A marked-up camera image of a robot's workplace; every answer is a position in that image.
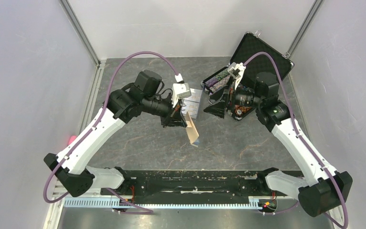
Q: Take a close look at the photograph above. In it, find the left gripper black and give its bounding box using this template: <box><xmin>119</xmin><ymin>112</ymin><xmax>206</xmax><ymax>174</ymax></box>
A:
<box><xmin>142</xmin><ymin>93</ymin><xmax>187</xmax><ymax>128</ymax></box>

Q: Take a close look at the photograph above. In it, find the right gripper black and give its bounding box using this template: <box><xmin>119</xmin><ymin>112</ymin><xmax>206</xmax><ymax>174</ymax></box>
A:
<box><xmin>204</xmin><ymin>74</ymin><xmax>264</xmax><ymax>118</ymax></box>

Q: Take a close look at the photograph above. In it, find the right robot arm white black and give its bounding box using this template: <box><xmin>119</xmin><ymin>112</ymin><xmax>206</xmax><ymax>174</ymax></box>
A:
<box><xmin>204</xmin><ymin>72</ymin><xmax>353</xmax><ymax>217</ymax></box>

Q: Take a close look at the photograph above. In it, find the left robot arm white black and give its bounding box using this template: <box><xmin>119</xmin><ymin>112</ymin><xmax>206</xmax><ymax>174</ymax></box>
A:
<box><xmin>44</xmin><ymin>70</ymin><xmax>191</xmax><ymax>197</ymax></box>

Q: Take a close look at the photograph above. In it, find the clear sleeve with credit cards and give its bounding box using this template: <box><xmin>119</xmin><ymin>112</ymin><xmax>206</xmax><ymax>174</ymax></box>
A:
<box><xmin>182</xmin><ymin>89</ymin><xmax>202</xmax><ymax>119</ymax></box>

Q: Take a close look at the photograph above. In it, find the pink brown poker chip row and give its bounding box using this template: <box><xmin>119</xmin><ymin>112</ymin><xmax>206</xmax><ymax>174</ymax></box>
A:
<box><xmin>210</xmin><ymin>76</ymin><xmax>230</xmax><ymax>93</ymax></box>

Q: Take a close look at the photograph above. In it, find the purple green poker chip row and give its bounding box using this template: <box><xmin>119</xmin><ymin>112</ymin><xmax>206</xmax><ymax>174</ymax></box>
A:
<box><xmin>204</xmin><ymin>70</ymin><xmax>229</xmax><ymax>88</ymax></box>

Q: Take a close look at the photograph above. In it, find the black poker chip case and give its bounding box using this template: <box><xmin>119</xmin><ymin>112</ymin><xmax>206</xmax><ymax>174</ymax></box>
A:
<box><xmin>202</xmin><ymin>32</ymin><xmax>294</xmax><ymax>125</ymax></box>

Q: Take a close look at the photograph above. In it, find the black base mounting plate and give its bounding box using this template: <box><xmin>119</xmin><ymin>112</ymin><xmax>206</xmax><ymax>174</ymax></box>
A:
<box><xmin>101</xmin><ymin>170</ymin><xmax>284</xmax><ymax>204</ymax></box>

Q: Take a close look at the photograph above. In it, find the pink cylindrical object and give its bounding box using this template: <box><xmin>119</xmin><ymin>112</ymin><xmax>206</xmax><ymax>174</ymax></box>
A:
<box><xmin>68</xmin><ymin>135</ymin><xmax>77</xmax><ymax>145</ymax></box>

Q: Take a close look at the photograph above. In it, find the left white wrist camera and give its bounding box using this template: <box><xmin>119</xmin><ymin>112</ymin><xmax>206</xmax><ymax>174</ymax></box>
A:
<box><xmin>172</xmin><ymin>73</ymin><xmax>192</xmax><ymax>107</ymax></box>

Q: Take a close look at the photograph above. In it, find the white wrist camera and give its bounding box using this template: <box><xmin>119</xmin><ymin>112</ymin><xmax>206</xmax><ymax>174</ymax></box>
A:
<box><xmin>172</xmin><ymin>73</ymin><xmax>192</xmax><ymax>107</ymax></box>
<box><xmin>227</xmin><ymin>62</ymin><xmax>246</xmax><ymax>90</ymax></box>

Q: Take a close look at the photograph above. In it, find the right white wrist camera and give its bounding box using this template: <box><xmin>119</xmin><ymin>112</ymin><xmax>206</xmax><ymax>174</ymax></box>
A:
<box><xmin>227</xmin><ymin>62</ymin><xmax>246</xmax><ymax>90</ymax></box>

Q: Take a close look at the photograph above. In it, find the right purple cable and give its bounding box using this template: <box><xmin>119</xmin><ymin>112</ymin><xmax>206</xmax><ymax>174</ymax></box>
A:
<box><xmin>241</xmin><ymin>52</ymin><xmax>349</xmax><ymax>229</ymax></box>

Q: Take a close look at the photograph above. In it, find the purple cable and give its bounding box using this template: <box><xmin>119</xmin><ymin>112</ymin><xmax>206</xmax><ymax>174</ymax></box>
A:
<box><xmin>241</xmin><ymin>52</ymin><xmax>349</xmax><ymax>229</ymax></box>
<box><xmin>42</xmin><ymin>51</ymin><xmax>183</xmax><ymax>216</ymax></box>

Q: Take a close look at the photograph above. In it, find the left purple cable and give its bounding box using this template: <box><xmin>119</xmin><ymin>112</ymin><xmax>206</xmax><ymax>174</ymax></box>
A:
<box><xmin>42</xmin><ymin>51</ymin><xmax>183</xmax><ymax>216</ymax></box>

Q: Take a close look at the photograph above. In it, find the white toothed cable rail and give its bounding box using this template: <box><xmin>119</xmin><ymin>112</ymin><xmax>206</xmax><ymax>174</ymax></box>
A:
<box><xmin>64</xmin><ymin>197</ymin><xmax>262</xmax><ymax>210</ymax></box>

